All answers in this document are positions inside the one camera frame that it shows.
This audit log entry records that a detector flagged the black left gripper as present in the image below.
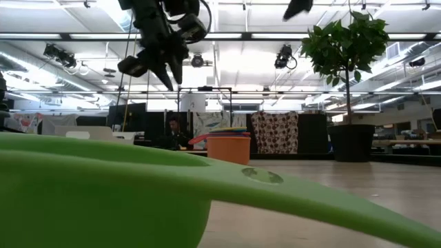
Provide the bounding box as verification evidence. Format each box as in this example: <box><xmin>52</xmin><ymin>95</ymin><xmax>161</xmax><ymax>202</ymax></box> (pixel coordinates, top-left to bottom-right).
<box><xmin>116</xmin><ymin>0</ymin><xmax>201</xmax><ymax>92</ymax></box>

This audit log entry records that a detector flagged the red measuring cup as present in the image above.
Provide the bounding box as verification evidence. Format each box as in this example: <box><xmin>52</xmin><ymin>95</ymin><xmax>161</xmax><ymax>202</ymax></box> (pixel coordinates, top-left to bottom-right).
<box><xmin>187</xmin><ymin>132</ymin><xmax>252</xmax><ymax>146</ymax></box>

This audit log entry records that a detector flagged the yellow measuring cup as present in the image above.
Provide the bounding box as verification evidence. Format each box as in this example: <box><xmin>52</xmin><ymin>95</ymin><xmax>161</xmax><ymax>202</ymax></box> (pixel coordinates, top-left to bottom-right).
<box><xmin>208</xmin><ymin>126</ymin><xmax>248</xmax><ymax>134</ymax></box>

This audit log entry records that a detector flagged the orange measuring cup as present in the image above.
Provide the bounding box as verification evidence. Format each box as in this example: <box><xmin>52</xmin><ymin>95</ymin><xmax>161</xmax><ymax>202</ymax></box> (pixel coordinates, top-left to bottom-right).
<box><xmin>205</xmin><ymin>136</ymin><xmax>252</xmax><ymax>166</ymax></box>

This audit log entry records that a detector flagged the green measuring cup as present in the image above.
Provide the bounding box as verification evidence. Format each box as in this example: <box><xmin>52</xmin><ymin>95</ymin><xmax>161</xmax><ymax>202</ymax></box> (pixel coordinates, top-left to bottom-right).
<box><xmin>0</xmin><ymin>132</ymin><xmax>441</xmax><ymax>248</ymax></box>

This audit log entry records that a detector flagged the white plastic basket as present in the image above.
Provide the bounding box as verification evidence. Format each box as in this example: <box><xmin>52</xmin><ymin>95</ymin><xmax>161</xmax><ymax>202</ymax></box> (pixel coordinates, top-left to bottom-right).
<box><xmin>54</xmin><ymin>125</ymin><xmax>136</xmax><ymax>144</ymax></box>

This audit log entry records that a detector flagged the round black ceiling spotlight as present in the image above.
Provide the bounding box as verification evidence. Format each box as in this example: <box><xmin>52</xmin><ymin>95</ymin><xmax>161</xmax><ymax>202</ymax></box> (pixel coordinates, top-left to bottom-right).
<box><xmin>190</xmin><ymin>53</ymin><xmax>205</xmax><ymax>68</ymax></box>

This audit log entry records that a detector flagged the green potted tree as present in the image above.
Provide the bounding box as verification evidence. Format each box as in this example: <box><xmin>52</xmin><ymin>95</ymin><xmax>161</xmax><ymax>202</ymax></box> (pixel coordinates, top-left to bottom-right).
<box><xmin>299</xmin><ymin>9</ymin><xmax>391</xmax><ymax>125</ymax></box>

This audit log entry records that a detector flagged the person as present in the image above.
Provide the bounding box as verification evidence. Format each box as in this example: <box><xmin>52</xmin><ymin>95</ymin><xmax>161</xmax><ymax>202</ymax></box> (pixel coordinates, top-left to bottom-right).
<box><xmin>166</xmin><ymin>115</ymin><xmax>191</xmax><ymax>151</ymax></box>

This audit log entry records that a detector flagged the black monitor screen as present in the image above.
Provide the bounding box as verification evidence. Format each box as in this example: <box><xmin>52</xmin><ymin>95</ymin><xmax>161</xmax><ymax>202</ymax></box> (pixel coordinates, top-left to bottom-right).
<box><xmin>107</xmin><ymin>102</ymin><xmax>147</xmax><ymax>134</ymax></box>

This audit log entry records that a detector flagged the leaf print banner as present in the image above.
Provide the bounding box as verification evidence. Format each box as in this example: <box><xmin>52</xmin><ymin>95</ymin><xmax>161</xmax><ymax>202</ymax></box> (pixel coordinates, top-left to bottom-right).
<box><xmin>192</xmin><ymin>111</ymin><xmax>247</xmax><ymax>151</ymax></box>

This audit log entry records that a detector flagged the white ceiling air vent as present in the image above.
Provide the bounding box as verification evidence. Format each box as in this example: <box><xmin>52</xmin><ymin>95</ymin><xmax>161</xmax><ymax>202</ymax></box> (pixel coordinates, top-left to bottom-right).
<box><xmin>385</xmin><ymin>41</ymin><xmax>401</xmax><ymax>61</ymax></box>

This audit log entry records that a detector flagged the brown dotted cloth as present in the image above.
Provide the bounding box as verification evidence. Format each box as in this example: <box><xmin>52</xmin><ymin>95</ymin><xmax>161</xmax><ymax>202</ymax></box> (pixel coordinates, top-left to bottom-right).
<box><xmin>250</xmin><ymin>110</ymin><xmax>300</xmax><ymax>155</ymax></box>

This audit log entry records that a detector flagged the grey cloth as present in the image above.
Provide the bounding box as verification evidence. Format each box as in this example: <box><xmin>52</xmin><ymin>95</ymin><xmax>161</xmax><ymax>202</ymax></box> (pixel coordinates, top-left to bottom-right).
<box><xmin>41</xmin><ymin>114</ymin><xmax>78</xmax><ymax>136</ymax></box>

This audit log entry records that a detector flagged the black partition panel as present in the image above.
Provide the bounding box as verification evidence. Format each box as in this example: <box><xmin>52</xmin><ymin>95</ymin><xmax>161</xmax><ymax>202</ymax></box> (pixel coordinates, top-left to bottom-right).
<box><xmin>298</xmin><ymin>113</ymin><xmax>329</xmax><ymax>154</ymax></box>

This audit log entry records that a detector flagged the black plant pot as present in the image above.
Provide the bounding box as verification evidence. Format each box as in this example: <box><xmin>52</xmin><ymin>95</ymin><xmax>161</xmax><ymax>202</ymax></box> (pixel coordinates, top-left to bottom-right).
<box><xmin>327</xmin><ymin>123</ymin><xmax>376</xmax><ymax>163</ymax></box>

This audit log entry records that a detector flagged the colourful floral cloth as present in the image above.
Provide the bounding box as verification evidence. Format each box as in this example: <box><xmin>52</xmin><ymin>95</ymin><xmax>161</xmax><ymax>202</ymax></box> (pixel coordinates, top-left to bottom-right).
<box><xmin>6</xmin><ymin>112</ymin><xmax>45</xmax><ymax>134</ymax></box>

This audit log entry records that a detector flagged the wooden side table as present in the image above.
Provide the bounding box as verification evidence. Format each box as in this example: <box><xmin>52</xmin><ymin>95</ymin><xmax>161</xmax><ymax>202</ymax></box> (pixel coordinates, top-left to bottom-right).
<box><xmin>371</xmin><ymin>138</ymin><xmax>441</xmax><ymax>146</ymax></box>

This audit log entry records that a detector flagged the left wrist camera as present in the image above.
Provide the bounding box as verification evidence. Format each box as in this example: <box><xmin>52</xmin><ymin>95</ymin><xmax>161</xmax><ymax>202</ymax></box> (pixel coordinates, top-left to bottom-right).
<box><xmin>176</xmin><ymin>12</ymin><xmax>208</xmax><ymax>45</ymax></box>

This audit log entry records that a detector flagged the black aluminium table frame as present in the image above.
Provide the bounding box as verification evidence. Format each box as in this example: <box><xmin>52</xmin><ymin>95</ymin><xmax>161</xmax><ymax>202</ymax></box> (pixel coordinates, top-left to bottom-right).
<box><xmin>250</xmin><ymin>151</ymin><xmax>441</xmax><ymax>168</ymax></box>

